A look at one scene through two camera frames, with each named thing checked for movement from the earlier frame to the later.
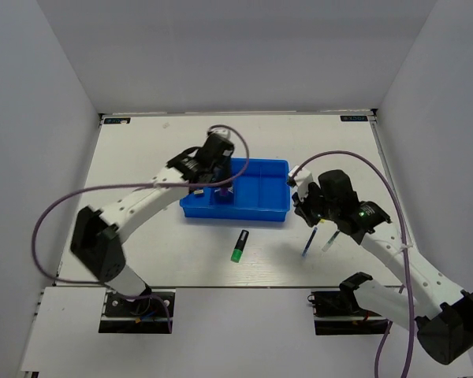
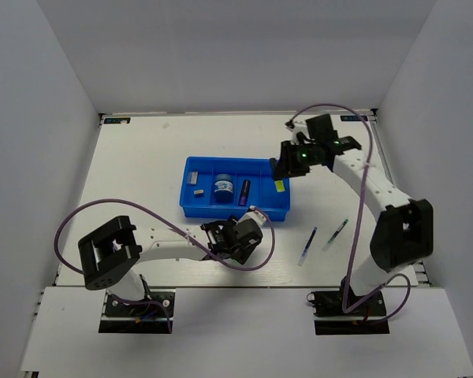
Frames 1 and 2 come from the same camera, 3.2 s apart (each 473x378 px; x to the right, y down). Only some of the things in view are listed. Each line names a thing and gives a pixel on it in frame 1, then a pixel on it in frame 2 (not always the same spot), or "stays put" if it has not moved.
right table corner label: [353, 118] stays put
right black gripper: [301, 209] to [286, 166]
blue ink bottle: [220, 199] stays put
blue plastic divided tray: [262, 194] stays put
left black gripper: [228, 172] to [242, 254]
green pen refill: [330, 241] stays put
